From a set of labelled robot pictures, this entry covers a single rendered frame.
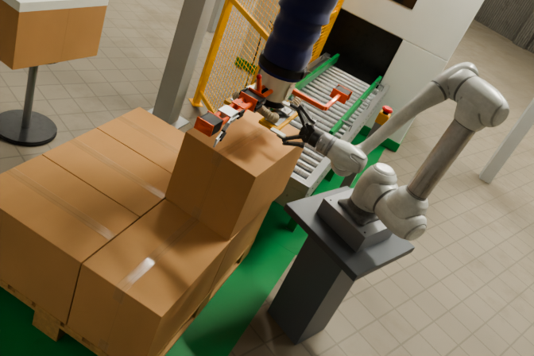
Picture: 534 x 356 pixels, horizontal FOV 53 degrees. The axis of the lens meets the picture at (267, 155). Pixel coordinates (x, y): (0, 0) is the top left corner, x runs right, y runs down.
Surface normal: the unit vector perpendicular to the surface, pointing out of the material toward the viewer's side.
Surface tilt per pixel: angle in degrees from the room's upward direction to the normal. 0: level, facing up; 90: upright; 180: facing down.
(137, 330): 90
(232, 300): 0
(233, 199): 90
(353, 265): 0
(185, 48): 90
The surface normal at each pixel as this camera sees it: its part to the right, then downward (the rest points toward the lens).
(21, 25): 0.78, 0.54
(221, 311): 0.35, -0.79
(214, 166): -0.46, 0.33
